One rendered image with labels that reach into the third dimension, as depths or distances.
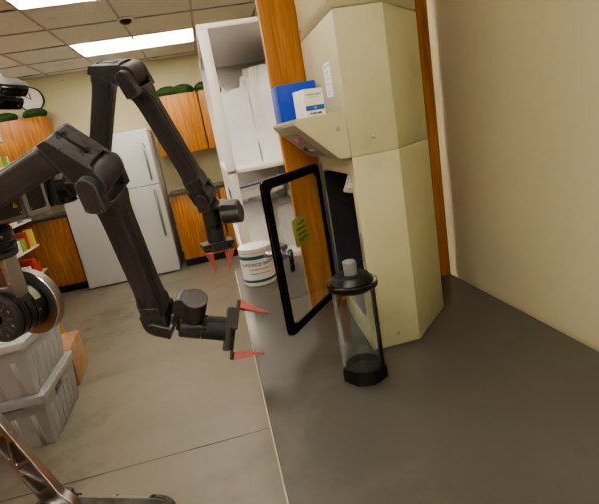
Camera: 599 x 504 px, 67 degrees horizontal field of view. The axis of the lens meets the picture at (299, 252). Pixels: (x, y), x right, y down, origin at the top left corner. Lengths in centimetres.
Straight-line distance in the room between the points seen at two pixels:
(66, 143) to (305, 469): 69
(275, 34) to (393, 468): 111
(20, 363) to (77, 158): 218
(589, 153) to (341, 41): 55
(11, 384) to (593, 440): 274
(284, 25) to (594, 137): 82
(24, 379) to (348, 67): 249
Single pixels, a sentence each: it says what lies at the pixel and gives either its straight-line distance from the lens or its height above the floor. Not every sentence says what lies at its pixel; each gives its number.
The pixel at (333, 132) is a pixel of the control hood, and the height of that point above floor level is 147.
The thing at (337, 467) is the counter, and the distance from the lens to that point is 85.
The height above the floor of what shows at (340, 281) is 118.
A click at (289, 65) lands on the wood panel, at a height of 166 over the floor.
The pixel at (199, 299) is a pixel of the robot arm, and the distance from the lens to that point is 104.
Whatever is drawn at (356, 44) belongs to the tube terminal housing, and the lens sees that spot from 105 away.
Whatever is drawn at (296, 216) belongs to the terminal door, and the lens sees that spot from 119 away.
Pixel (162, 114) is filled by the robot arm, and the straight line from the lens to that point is 134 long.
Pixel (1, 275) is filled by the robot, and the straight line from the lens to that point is 150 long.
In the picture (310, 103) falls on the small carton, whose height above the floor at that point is 154.
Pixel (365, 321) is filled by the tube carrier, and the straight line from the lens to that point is 96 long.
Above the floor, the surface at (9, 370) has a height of 51.
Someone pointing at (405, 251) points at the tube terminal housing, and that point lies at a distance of 110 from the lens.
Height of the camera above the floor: 149
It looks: 15 degrees down
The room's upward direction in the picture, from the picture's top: 10 degrees counter-clockwise
